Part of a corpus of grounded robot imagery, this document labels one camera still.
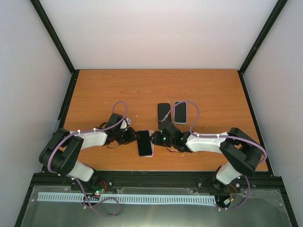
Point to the pink phone case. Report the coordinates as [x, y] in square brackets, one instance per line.
[152, 151]

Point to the black frame post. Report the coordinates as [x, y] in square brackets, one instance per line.
[52, 33]
[277, 9]

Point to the right black frame post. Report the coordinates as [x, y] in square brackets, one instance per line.
[277, 9]

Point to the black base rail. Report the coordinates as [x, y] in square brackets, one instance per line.
[196, 181]

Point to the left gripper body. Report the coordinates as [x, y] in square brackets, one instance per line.
[123, 138]

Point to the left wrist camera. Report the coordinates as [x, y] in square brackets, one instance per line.
[125, 123]

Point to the black phone case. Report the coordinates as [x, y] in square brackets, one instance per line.
[163, 109]

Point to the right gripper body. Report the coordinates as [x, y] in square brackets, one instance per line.
[165, 142]

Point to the light blue cable duct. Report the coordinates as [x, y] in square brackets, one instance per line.
[133, 199]

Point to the left black frame post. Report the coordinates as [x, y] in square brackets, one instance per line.
[52, 33]

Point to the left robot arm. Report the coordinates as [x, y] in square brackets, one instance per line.
[60, 155]

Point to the light blue phone case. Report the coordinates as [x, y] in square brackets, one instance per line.
[174, 113]

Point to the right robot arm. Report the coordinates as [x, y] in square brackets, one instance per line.
[243, 154]

